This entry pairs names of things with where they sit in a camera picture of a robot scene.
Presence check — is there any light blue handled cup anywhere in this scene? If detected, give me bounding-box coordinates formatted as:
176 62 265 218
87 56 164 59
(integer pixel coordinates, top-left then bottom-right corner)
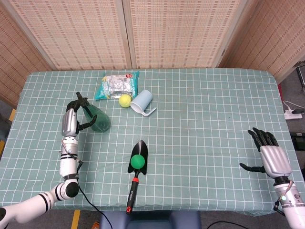
130 89 157 117

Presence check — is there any yellow tennis ball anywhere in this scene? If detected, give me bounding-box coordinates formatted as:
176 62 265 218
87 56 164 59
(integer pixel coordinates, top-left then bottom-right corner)
119 94 132 108

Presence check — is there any black box device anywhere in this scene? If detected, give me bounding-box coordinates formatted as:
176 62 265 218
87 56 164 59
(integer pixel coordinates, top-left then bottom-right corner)
290 132 305 150

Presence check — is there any green rubber ball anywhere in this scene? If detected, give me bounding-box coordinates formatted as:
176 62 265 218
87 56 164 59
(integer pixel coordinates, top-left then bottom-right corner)
130 154 145 170

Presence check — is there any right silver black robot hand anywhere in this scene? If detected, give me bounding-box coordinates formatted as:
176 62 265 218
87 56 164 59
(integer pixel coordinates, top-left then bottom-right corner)
239 127 293 178

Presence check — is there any white power cord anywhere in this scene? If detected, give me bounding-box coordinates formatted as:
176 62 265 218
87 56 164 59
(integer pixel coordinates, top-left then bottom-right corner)
283 100 296 112

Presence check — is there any green checked tablecloth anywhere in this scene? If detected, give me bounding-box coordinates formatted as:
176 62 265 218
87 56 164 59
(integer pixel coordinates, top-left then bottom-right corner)
0 68 305 217

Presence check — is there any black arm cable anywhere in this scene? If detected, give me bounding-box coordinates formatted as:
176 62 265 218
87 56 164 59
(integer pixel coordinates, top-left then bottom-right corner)
75 159 112 229

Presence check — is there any black garden trowel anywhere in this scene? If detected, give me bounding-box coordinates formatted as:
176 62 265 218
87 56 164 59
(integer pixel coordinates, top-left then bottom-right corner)
125 140 149 215

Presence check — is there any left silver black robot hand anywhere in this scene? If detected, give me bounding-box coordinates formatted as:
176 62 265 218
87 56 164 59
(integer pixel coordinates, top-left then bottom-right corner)
61 99 98 138

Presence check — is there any green transparent spray bottle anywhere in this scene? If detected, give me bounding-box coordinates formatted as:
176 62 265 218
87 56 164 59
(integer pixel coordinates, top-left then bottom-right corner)
76 92 112 132

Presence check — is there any bamboo folding screen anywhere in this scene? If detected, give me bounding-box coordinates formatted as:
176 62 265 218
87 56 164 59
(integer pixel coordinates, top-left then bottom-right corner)
0 0 305 109

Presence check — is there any teal and silver snack bag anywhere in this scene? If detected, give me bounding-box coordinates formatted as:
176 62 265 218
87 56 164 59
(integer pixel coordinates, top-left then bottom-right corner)
94 71 140 101

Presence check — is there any black floor cable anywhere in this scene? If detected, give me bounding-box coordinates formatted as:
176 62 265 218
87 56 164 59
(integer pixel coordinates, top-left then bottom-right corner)
206 221 241 229

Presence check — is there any white power strip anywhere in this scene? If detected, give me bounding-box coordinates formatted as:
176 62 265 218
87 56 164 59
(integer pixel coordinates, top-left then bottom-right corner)
285 108 302 120

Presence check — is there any metal stand frame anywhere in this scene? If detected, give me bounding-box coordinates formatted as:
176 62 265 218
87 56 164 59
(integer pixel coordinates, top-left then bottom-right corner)
293 61 305 92

